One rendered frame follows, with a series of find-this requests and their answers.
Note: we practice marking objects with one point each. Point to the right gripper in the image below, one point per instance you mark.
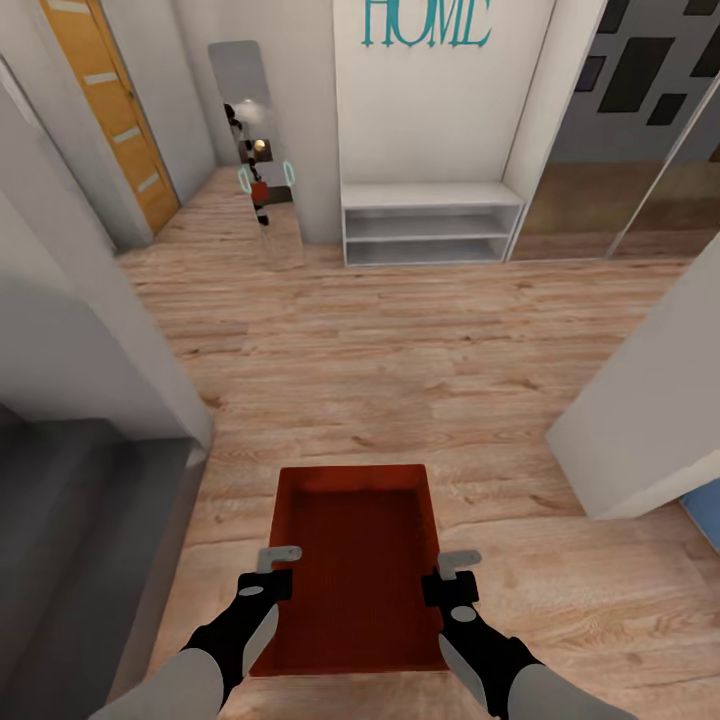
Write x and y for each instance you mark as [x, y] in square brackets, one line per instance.
[435, 589]

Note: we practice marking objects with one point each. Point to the door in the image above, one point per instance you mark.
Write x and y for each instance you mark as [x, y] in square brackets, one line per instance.
[86, 42]

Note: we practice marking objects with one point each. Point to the stairs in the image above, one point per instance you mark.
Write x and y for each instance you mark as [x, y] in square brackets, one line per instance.
[91, 529]

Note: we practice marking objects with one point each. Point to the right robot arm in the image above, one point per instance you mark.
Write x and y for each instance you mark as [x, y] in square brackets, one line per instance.
[501, 673]

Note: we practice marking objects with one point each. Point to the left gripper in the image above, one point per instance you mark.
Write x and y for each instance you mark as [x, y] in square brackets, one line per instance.
[281, 581]

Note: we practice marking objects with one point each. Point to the standing mirror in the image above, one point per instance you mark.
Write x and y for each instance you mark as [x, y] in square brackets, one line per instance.
[242, 82]

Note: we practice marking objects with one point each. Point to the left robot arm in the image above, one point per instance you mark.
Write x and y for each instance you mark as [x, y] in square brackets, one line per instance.
[196, 682]

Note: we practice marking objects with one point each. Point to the storage box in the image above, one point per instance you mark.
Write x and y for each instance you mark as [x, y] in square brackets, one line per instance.
[367, 535]

